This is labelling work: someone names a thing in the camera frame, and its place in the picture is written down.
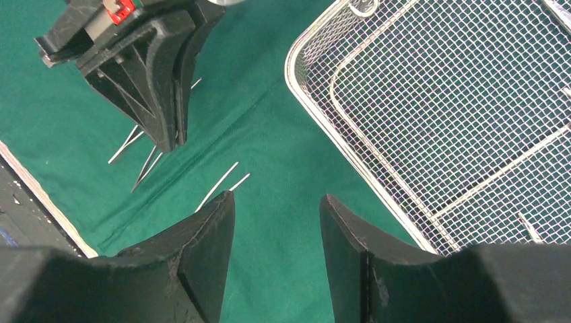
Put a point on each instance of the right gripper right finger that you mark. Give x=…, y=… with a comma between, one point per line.
x=376, y=277

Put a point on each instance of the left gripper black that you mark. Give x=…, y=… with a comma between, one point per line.
x=140, y=55

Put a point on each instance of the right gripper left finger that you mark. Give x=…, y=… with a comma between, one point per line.
x=177, y=275

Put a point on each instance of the steel spatula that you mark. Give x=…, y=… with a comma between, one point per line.
x=148, y=165

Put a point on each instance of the green surgical cloth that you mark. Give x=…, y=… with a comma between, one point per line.
x=243, y=112

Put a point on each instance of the thin steel tweezers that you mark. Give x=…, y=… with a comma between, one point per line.
x=219, y=182

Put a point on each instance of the metal mesh tray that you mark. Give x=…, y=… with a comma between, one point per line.
x=455, y=113

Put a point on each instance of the long steel forceps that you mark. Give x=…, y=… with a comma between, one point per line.
x=135, y=133

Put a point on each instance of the surgical forceps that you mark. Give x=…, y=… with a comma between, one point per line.
x=533, y=233

